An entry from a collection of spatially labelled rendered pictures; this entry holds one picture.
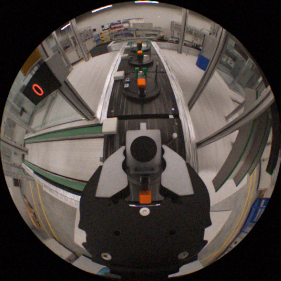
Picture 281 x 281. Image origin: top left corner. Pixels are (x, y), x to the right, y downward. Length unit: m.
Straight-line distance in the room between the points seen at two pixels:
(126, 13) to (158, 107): 10.70
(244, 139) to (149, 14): 10.62
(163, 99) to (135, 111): 0.11
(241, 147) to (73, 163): 0.54
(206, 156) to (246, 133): 0.28
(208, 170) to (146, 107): 0.37
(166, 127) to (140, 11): 10.66
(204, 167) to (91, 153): 0.46
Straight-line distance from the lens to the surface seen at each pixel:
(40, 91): 0.22
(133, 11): 10.77
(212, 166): 0.49
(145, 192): 0.17
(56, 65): 0.19
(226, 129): 0.25
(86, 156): 0.38
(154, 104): 0.33
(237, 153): 0.25
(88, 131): 0.37
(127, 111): 0.32
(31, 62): 0.21
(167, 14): 10.84
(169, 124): 0.30
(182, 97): 0.39
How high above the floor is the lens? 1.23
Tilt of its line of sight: 75 degrees down
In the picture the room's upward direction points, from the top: 9 degrees counter-clockwise
